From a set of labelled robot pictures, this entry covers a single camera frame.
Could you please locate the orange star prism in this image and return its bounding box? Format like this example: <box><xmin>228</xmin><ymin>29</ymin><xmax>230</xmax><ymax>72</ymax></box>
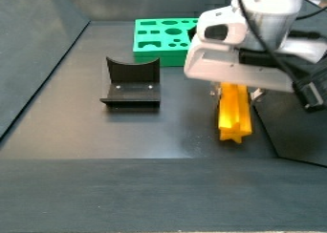
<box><xmin>219</xmin><ymin>82</ymin><xmax>252</xmax><ymax>143</ymax></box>

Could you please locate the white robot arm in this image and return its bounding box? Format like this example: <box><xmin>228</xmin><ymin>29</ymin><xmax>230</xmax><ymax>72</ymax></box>
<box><xmin>184</xmin><ymin>0</ymin><xmax>327</xmax><ymax>109</ymax></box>

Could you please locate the black curved fixture stand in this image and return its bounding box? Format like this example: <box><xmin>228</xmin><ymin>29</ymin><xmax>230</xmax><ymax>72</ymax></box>
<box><xmin>100</xmin><ymin>57</ymin><xmax>161</xmax><ymax>109</ymax></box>

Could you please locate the green shape sorter block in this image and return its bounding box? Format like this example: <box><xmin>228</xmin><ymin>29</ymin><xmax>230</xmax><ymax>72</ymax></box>
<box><xmin>133</xmin><ymin>18</ymin><xmax>199</xmax><ymax>67</ymax></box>

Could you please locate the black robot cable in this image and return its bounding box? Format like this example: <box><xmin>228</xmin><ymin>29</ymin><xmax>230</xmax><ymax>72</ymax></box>
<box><xmin>234</xmin><ymin>0</ymin><xmax>327</xmax><ymax>113</ymax></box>

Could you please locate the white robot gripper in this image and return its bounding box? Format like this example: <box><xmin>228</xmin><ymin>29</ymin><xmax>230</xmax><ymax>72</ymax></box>
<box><xmin>184</xmin><ymin>6</ymin><xmax>327</xmax><ymax>101</ymax></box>

